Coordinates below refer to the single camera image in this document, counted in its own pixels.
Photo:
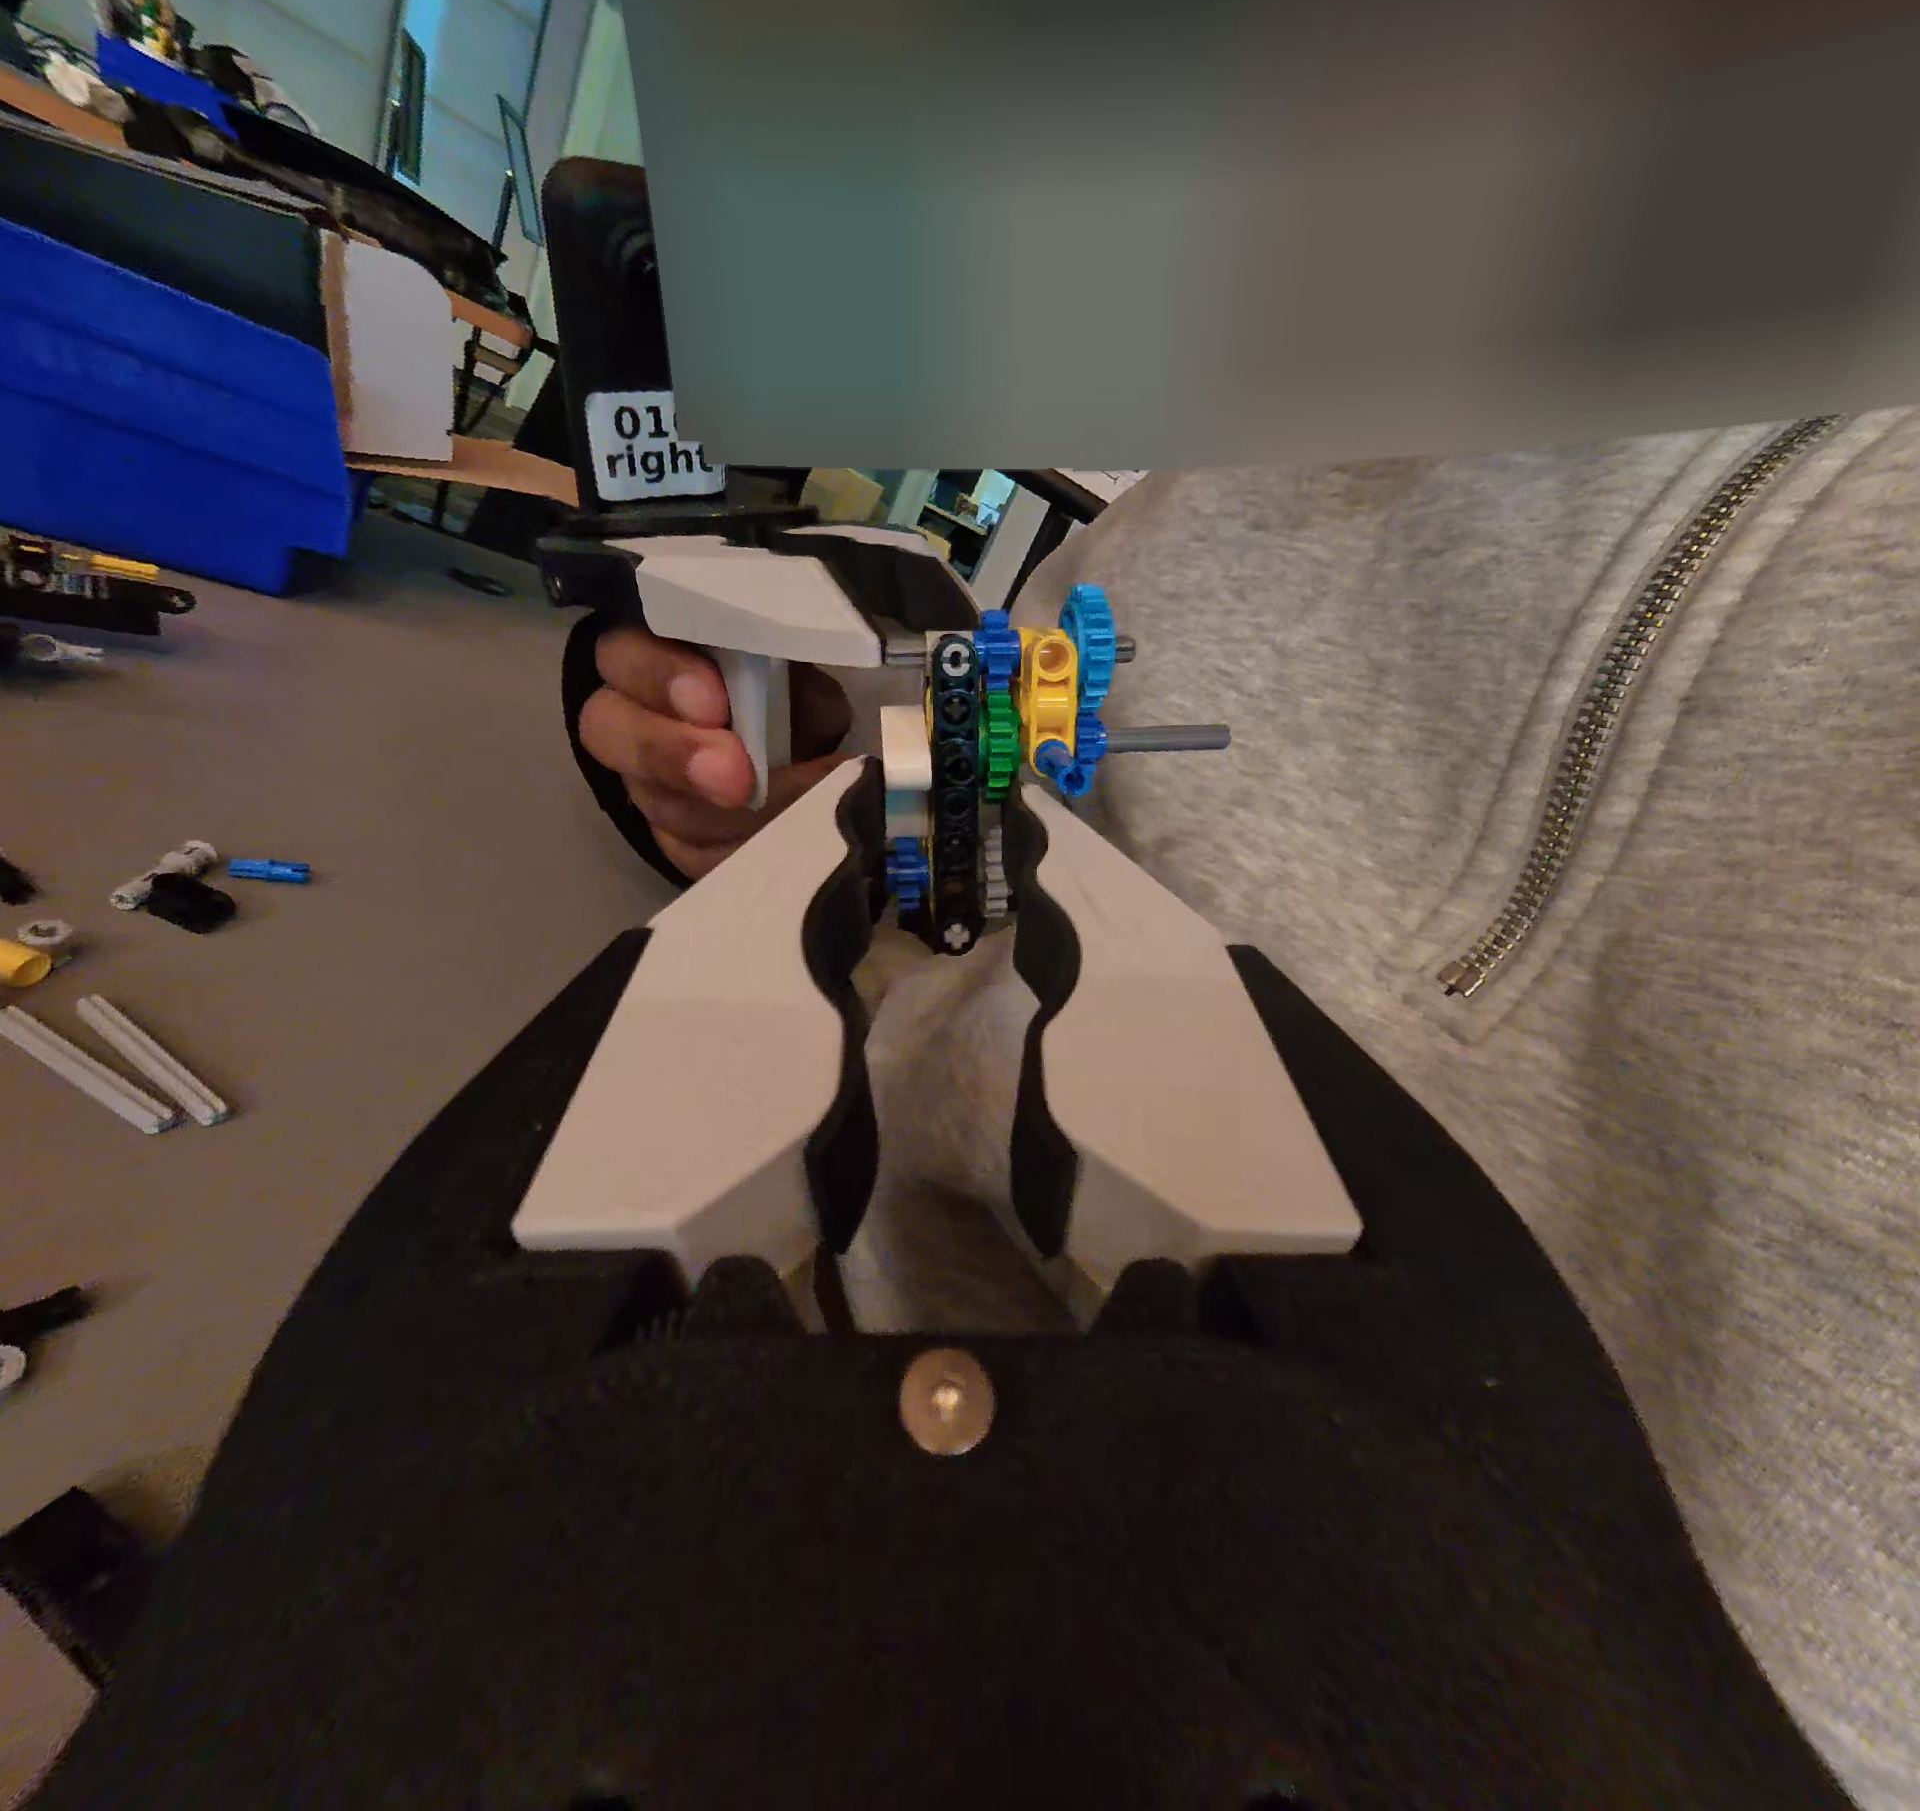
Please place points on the grey lego bush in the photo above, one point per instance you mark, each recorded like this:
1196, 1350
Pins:
43, 933

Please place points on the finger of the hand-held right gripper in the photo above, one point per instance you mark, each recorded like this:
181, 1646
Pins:
750, 604
862, 541

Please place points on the grey lego axle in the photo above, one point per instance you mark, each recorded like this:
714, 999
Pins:
89, 1069
150, 1061

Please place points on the yellow lego bush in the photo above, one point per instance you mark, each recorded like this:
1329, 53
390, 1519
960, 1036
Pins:
24, 964

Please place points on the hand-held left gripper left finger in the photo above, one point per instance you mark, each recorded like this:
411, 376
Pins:
706, 1061

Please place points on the black plastic tray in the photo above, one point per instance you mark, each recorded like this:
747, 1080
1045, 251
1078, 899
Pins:
180, 236

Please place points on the multicolour lego gear assembly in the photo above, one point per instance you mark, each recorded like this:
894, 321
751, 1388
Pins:
960, 777

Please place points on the person's right hand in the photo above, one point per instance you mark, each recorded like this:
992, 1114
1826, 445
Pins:
660, 763

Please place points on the small blue container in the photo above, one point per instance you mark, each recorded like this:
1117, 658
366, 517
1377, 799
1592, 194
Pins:
164, 63

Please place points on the grey white connector piece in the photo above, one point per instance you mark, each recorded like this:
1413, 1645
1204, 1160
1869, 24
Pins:
164, 875

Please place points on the blue plastic bin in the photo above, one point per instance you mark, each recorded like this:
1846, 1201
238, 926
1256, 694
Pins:
150, 402

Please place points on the short blue lego pin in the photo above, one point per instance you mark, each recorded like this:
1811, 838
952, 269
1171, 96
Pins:
269, 870

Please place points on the black lego pin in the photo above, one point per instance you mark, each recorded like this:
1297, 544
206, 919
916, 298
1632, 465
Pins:
15, 875

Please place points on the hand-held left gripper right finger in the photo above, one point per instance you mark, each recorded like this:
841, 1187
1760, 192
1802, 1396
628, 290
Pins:
1185, 1092

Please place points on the person in grey hoodie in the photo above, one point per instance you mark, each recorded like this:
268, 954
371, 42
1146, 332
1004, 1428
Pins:
1351, 791

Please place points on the cardboard box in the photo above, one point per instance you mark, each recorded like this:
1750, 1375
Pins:
390, 341

